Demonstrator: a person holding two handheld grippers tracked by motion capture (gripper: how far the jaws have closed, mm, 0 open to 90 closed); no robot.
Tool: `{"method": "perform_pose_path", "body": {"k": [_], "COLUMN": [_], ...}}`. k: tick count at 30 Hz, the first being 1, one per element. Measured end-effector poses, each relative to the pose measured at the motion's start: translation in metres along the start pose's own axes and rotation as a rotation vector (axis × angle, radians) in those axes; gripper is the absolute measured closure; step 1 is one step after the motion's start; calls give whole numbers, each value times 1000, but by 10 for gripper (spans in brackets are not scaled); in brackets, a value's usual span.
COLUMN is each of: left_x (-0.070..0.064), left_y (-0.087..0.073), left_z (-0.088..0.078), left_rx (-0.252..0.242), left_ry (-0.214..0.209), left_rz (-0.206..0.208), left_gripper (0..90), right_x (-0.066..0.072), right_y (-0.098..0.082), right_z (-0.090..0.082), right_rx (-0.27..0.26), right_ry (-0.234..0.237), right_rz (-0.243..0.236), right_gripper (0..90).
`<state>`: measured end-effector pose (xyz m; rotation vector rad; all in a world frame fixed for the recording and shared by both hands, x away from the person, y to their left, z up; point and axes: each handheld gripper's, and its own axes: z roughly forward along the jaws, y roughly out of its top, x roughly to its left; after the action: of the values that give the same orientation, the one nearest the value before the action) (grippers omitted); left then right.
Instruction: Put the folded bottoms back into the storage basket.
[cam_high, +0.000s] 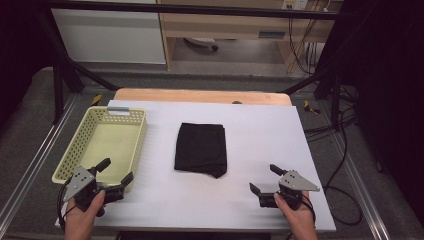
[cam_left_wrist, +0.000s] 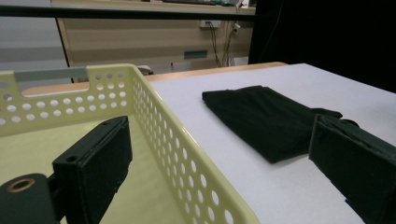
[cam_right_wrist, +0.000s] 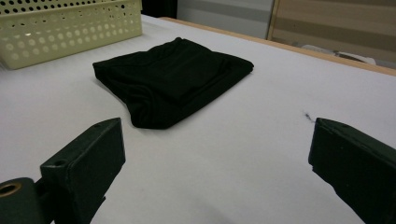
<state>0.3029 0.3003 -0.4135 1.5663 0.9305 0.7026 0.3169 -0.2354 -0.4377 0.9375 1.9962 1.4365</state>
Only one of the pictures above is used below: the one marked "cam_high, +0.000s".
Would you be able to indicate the black metal crossbar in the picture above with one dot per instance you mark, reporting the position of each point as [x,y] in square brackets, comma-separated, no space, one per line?
[200,9]

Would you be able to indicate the pale yellow perforated plastic basket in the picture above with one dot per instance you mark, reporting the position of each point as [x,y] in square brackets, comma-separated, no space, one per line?
[110,140]

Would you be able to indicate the white board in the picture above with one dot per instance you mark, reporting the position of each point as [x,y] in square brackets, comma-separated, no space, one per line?
[266,140]

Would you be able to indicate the black cloth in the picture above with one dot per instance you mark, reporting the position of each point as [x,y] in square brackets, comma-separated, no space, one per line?
[200,150]

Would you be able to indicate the yellow black tape piece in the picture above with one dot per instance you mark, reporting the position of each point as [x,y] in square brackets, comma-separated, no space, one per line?
[310,107]
[96,99]

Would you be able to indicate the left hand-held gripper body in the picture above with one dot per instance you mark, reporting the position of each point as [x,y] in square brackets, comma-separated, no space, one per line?
[79,182]

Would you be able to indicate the black curtain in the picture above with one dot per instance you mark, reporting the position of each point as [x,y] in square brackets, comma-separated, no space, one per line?
[20,50]
[390,83]

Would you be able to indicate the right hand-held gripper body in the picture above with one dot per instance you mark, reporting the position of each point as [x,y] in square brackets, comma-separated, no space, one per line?
[295,182]

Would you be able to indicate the white chair base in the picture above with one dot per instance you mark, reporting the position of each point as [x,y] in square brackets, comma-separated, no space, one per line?
[200,41]

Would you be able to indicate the white cabinet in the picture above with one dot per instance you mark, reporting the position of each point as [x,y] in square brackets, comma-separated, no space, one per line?
[110,36]

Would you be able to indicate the aluminium floor rail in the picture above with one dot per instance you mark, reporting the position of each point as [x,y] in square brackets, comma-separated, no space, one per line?
[363,193]
[33,156]

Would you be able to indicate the black metal stand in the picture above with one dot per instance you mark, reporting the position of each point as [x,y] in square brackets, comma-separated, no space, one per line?
[335,96]
[58,90]

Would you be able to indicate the light wooden desk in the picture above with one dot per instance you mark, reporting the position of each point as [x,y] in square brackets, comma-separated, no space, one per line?
[216,25]

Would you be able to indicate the white wall socket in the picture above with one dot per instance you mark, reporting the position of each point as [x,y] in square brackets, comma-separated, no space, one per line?
[295,4]

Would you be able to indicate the person's left hand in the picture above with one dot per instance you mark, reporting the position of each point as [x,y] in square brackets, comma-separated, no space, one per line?
[80,221]

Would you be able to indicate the person's right hand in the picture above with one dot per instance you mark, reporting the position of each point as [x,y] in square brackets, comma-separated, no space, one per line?
[300,223]

